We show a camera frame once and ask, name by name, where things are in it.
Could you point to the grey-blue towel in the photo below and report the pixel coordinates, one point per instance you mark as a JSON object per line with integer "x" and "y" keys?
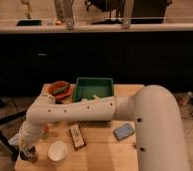
{"x": 14, "y": 141}

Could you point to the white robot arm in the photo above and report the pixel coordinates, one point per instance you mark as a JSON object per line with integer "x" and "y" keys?
{"x": 160, "y": 137}

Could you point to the small metal cup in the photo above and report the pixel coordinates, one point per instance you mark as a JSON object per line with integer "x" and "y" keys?
{"x": 29, "y": 155}

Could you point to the green plastic tray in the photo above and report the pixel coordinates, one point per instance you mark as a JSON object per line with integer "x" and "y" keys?
{"x": 89, "y": 87}

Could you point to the green cucumber toy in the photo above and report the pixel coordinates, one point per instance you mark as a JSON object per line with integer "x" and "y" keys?
{"x": 60, "y": 90}

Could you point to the orange plate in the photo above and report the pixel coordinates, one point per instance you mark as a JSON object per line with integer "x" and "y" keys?
{"x": 57, "y": 85}

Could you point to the blue sponge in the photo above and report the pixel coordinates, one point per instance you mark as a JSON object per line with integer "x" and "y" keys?
{"x": 123, "y": 131}

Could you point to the brown rectangular box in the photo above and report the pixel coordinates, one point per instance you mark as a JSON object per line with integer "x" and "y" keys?
{"x": 77, "y": 136}

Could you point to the dark long counter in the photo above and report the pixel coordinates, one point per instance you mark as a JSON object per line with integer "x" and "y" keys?
{"x": 31, "y": 57}

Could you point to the white round bowl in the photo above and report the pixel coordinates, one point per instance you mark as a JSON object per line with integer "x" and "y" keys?
{"x": 57, "y": 151}

